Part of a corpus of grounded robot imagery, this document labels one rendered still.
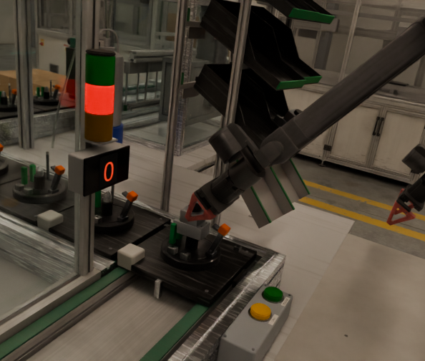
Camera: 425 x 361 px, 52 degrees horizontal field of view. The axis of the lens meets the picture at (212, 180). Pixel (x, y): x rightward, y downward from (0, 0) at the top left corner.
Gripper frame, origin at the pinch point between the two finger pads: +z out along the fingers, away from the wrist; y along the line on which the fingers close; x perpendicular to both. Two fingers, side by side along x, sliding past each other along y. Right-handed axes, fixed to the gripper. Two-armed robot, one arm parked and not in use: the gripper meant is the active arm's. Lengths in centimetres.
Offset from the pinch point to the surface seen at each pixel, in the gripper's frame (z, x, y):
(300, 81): -28.1, -10.8, -29.9
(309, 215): 10, 24, -66
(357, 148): 79, 38, -405
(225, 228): -4.8, 6.7, 0.7
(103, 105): -13.4, -23.6, 19.7
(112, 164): -5.0, -16.0, 17.4
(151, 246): 13.9, -0.2, 2.9
